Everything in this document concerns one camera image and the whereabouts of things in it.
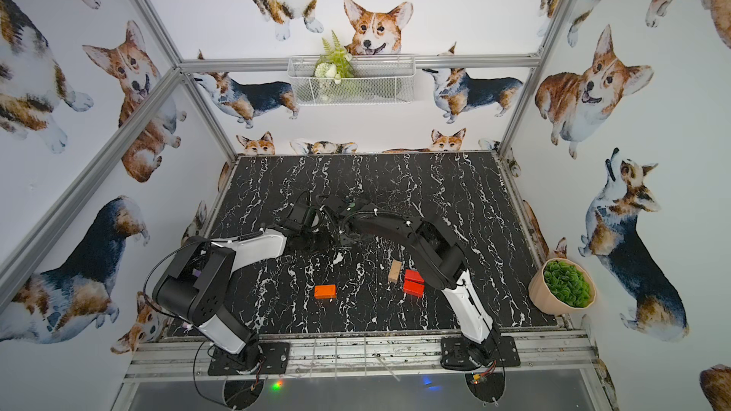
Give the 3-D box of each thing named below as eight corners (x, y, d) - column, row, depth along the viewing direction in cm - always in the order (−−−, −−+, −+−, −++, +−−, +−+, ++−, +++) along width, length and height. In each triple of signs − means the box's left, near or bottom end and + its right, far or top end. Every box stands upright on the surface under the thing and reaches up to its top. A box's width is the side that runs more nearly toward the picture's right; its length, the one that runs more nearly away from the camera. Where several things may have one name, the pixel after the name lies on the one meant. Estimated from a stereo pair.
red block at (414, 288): (402, 293, 87) (402, 289, 84) (404, 282, 89) (404, 279, 86) (423, 298, 86) (424, 295, 83) (425, 287, 88) (426, 284, 85)
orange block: (314, 299, 86) (313, 296, 84) (316, 287, 88) (314, 284, 86) (336, 299, 86) (335, 296, 84) (337, 287, 88) (336, 284, 86)
